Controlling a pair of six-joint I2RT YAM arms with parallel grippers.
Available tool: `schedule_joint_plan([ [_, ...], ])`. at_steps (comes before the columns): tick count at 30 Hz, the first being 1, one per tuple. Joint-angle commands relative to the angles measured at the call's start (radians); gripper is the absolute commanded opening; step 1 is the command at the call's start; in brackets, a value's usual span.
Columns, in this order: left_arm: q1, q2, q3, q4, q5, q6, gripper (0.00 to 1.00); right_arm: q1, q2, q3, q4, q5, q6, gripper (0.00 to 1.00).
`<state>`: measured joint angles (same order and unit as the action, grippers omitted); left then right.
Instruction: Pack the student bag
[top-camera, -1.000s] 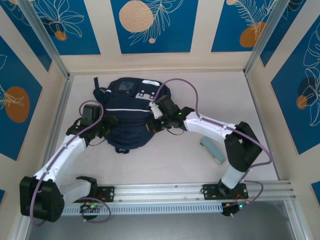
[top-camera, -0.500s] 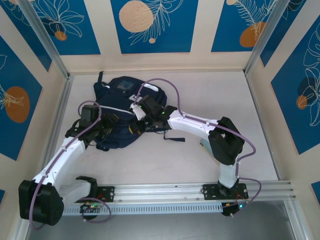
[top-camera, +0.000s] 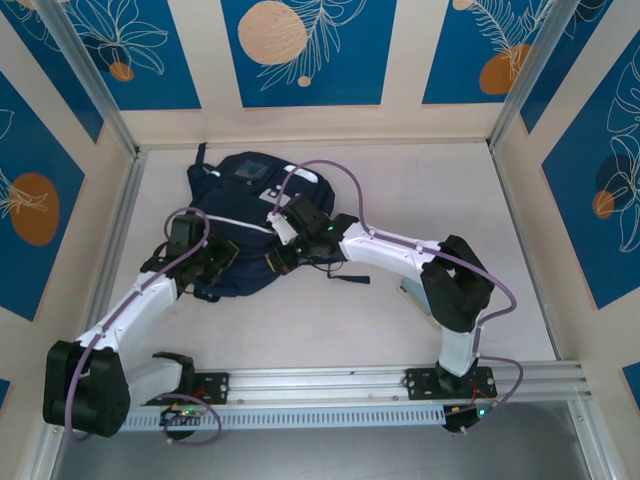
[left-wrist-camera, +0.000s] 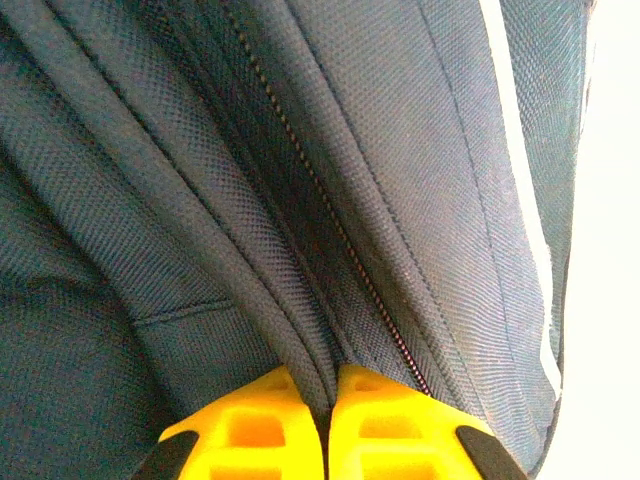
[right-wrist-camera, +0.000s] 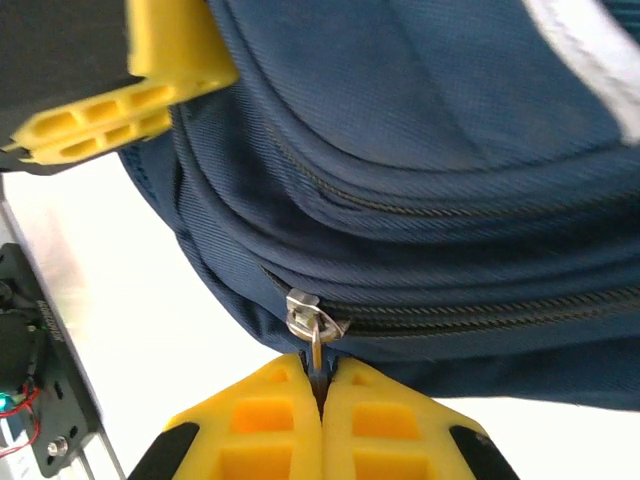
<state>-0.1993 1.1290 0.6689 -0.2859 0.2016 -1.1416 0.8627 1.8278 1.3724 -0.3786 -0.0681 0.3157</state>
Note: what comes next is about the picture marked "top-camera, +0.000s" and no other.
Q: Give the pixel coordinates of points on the navy blue backpack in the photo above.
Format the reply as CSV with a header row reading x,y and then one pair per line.
x,y
240,200

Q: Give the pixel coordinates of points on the light blue pencil case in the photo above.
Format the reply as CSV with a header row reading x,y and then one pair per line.
x,y
412,295

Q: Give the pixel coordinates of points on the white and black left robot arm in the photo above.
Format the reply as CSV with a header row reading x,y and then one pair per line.
x,y
130,312

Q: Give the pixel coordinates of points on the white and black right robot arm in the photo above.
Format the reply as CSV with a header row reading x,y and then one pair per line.
x,y
390,250

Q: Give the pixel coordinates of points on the circuit board with green light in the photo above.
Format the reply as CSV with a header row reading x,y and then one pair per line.
x,y
475,414
181,413

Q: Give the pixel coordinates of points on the grey metal panel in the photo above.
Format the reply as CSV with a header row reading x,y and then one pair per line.
x,y
320,457

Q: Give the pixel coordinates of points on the aluminium table edge rail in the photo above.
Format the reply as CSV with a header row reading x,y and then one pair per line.
x,y
510,200
116,250

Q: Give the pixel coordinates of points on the long aluminium base rail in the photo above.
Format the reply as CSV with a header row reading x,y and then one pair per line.
x,y
310,382

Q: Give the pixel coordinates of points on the aluminium frame post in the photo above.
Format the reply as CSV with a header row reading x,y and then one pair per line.
x,y
90,75
526,75

